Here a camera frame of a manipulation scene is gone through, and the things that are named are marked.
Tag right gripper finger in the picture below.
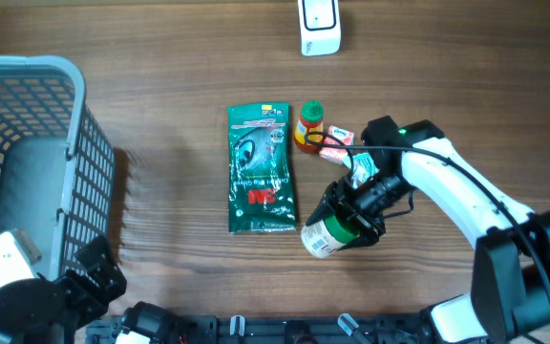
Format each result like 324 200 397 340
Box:
336 212 386 249
305 183 345 226

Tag light teal packet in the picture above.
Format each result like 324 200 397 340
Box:
343 152 379 189

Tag green lid jar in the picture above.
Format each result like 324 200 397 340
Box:
301 216 359 259

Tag pink tissue pack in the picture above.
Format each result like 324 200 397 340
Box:
319 125 355 165

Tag red bottle green cap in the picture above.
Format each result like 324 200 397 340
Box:
293 99 324 154

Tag green 3M gloves packet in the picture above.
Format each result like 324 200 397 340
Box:
227 102 297 233

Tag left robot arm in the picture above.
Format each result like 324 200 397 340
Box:
0 235 127 343

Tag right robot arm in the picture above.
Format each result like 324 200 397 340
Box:
302 117 550 343

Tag white barcode scanner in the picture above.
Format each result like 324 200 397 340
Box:
297 0 342 56

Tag grey plastic mesh basket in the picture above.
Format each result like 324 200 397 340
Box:
0 55 116 280

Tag right black cable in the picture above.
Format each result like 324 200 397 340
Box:
303 131 550 344

